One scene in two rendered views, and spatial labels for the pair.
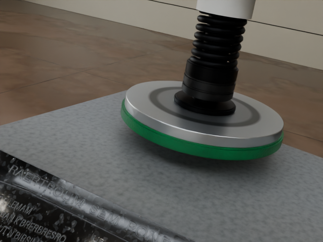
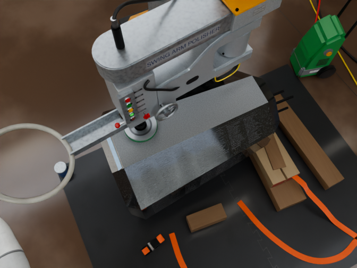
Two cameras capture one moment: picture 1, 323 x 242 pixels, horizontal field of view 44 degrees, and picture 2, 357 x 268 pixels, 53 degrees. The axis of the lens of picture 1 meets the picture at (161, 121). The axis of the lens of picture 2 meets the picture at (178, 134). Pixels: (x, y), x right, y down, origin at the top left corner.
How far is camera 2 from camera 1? 204 cm
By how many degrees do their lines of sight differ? 55
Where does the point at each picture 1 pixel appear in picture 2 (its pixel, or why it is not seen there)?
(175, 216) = (160, 148)
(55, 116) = (120, 150)
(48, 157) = (137, 158)
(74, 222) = (152, 160)
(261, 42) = not seen: outside the picture
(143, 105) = (137, 137)
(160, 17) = not seen: outside the picture
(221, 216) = (163, 141)
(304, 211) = (168, 128)
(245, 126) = (152, 125)
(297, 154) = not seen: hidden behind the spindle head
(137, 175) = (148, 147)
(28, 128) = (124, 157)
